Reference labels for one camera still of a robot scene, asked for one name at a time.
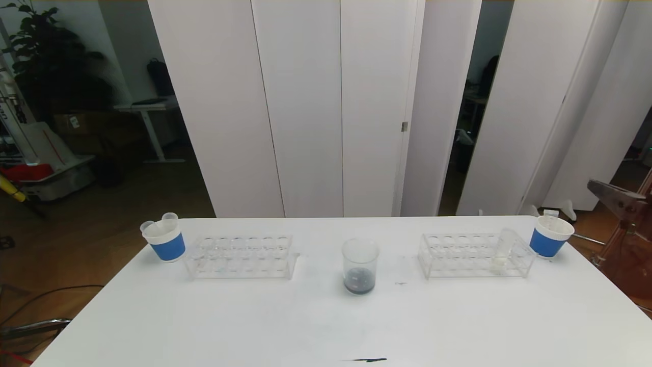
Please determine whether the paper cup with blue band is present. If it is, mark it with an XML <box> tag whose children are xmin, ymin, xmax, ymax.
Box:
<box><xmin>530</xmin><ymin>215</ymin><xmax>576</xmax><ymax>258</ymax></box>
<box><xmin>140</xmin><ymin>218</ymin><xmax>187</xmax><ymax>263</ymax></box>

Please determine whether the brown cardboard box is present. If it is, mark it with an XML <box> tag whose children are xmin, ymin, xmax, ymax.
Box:
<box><xmin>52</xmin><ymin>112</ymin><xmax>102</xmax><ymax>135</ymax></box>

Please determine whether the clear plastic beaker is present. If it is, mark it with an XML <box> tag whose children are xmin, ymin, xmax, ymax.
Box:
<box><xmin>341</xmin><ymin>238</ymin><xmax>381</xmax><ymax>296</ymax></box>

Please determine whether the yellow tool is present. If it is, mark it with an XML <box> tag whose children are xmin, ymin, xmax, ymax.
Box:
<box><xmin>0</xmin><ymin>173</ymin><xmax>29</xmax><ymax>202</ymax></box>

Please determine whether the clear acrylic test tube rack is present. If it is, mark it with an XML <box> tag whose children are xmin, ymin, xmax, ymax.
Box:
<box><xmin>183</xmin><ymin>233</ymin><xmax>300</xmax><ymax>280</ymax></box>
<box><xmin>418</xmin><ymin>232</ymin><xmax>537</xmax><ymax>278</ymax></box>

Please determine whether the metal chair leg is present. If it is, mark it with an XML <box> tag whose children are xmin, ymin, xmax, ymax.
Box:
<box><xmin>0</xmin><ymin>317</ymin><xmax>73</xmax><ymax>339</ymax></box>

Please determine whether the white partition foot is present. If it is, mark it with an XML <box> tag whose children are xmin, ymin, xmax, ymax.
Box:
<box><xmin>530</xmin><ymin>200</ymin><xmax>577</xmax><ymax>221</ymax></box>

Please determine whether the white standing desk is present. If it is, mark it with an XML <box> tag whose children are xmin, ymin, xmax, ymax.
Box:
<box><xmin>113</xmin><ymin>96</ymin><xmax>186</xmax><ymax>164</ymax></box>

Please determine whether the brown metal stand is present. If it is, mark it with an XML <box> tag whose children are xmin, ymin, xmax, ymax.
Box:
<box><xmin>591</xmin><ymin>168</ymin><xmax>652</xmax><ymax>311</ymax></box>

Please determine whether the white machine base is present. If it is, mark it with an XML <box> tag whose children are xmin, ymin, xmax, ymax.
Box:
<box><xmin>15</xmin><ymin>121</ymin><xmax>97</xmax><ymax>201</ymax></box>

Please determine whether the white machine column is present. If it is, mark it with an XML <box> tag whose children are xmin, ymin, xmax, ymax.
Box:
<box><xmin>0</xmin><ymin>51</ymin><xmax>36</xmax><ymax>165</ymax></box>

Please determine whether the test tube with pale yellow pigment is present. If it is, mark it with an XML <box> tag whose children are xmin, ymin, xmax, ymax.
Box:
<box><xmin>492</xmin><ymin>227</ymin><xmax>519</xmax><ymax>272</ymax></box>

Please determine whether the dark green potted plant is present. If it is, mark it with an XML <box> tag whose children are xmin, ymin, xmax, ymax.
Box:
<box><xmin>0</xmin><ymin>0</ymin><xmax>115</xmax><ymax>122</ymax></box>

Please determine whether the black backpack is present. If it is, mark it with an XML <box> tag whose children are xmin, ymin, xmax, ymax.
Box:
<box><xmin>146</xmin><ymin>57</ymin><xmax>175</xmax><ymax>97</ymax></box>

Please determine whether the black floor cable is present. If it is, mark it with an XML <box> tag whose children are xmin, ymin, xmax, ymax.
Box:
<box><xmin>0</xmin><ymin>284</ymin><xmax>105</xmax><ymax>327</ymax></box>

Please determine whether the white partition panel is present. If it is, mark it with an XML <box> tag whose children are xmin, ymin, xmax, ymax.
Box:
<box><xmin>251</xmin><ymin>0</ymin><xmax>344</xmax><ymax>218</ymax></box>
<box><xmin>340</xmin><ymin>0</ymin><xmax>426</xmax><ymax>217</ymax></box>
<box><xmin>541</xmin><ymin>0</ymin><xmax>652</xmax><ymax>211</ymax></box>
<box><xmin>400</xmin><ymin>0</ymin><xmax>483</xmax><ymax>216</ymax></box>
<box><xmin>519</xmin><ymin>0</ymin><xmax>631</xmax><ymax>212</ymax></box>
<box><xmin>148</xmin><ymin>0</ymin><xmax>285</xmax><ymax>218</ymax></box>
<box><xmin>456</xmin><ymin>0</ymin><xmax>604</xmax><ymax>216</ymax></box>

